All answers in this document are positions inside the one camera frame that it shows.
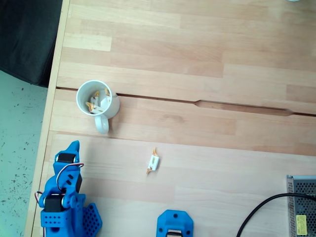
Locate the white mug black lettering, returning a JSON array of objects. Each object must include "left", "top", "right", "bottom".
[{"left": 76, "top": 79, "right": 121, "bottom": 135}]

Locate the dark grey sofa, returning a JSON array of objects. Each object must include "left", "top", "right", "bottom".
[{"left": 0, "top": 0, "right": 64, "bottom": 88}]

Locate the perforated metal power supply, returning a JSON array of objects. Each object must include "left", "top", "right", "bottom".
[{"left": 286, "top": 174, "right": 316, "bottom": 237}]

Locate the red white servo wire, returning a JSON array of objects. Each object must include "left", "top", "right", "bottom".
[{"left": 56, "top": 162, "right": 84, "bottom": 192}]

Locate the blue printed post base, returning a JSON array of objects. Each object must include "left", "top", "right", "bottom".
[{"left": 157, "top": 209, "right": 195, "bottom": 237}]

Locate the thick black power cable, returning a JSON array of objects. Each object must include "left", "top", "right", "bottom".
[{"left": 236, "top": 193, "right": 316, "bottom": 237}]

